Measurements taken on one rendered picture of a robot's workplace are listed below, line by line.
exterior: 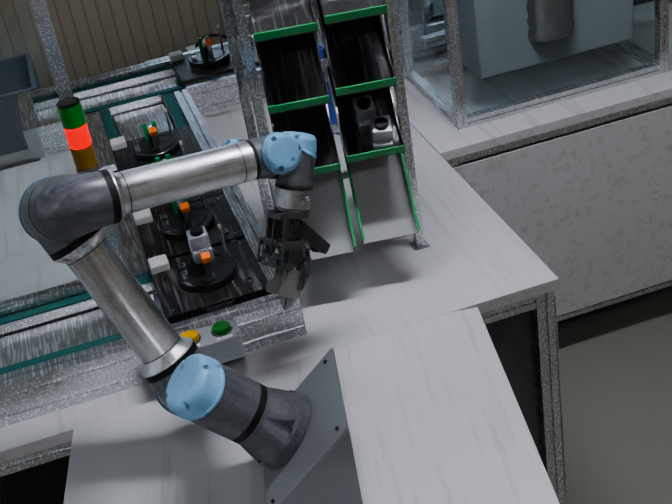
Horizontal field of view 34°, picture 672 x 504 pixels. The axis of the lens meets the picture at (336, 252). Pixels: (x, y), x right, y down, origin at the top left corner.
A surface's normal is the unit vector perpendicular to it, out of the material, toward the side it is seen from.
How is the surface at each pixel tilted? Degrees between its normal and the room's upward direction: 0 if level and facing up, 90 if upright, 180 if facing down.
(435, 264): 0
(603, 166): 90
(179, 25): 90
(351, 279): 0
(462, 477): 0
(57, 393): 90
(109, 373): 90
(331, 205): 45
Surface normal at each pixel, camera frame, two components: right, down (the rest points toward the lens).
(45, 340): -0.14, -0.84
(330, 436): -0.80, -0.47
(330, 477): 0.11, 0.51
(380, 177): -0.01, -0.24
